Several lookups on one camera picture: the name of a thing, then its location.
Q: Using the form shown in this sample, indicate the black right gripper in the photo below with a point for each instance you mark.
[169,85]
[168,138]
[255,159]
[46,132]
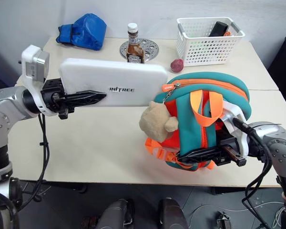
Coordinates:
[225,152]

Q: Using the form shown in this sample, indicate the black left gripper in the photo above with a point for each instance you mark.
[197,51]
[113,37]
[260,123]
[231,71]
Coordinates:
[51,95]

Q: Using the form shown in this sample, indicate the orange and teal backpack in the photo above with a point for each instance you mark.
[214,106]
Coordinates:
[193,128]

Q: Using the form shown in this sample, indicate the white rectangular box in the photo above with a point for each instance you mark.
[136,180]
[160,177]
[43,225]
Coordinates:
[114,76]

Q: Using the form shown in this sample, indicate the dark rounded shape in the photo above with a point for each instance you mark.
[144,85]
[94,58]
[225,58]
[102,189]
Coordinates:
[115,214]
[171,214]

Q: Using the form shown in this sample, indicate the glass ketchup bottle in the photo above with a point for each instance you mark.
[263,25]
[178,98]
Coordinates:
[134,51]

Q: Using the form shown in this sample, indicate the small black floor object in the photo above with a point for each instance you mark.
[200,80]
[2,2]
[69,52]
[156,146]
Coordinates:
[223,220]

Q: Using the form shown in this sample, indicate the perforated round metal plate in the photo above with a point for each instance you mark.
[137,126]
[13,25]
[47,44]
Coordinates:
[150,48]

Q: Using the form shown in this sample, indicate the dark red round fruit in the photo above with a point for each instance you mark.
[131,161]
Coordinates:
[176,65]

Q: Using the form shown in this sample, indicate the white perforated plastic basket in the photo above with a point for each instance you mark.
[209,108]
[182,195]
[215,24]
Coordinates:
[205,51]

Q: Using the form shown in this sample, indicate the small orange object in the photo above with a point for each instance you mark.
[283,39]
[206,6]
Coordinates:
[227,33]

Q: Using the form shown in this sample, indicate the black rectangular device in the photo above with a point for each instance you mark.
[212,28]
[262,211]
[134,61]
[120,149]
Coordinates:
[218,28]

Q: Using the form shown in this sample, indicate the silver robot body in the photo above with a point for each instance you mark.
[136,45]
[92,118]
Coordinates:
[1,210]

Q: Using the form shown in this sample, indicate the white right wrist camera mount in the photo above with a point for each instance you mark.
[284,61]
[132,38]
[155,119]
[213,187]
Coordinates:
[242,143]

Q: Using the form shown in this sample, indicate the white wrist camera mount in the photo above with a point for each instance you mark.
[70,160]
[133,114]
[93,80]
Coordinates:
[31,64]
[242,143]

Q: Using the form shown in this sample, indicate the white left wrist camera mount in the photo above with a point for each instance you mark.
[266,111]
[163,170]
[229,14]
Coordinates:
[31,64]

